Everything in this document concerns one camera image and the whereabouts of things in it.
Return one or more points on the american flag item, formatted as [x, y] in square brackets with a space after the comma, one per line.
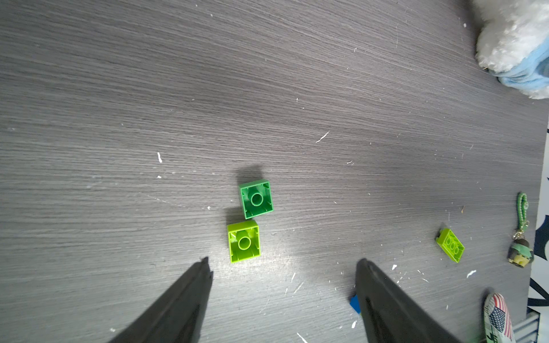
[497, 320]

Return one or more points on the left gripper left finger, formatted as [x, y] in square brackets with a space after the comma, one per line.
[177, 315]

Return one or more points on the white plush toy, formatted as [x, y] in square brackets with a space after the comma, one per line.
[513, 44]

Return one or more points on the blue lego brick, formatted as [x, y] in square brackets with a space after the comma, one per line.
[354, 303]

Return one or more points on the camouflage keychain figure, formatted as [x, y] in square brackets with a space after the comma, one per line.
[520, 254]

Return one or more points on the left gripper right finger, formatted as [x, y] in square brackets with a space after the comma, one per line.
[389, 314]

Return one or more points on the lime square lego brick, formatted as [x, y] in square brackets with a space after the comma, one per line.
[243, 240]

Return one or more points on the dark green small square brick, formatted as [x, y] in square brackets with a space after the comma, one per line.
[256, 198]

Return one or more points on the lime long lego brick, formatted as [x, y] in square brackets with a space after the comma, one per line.
[450, 244]

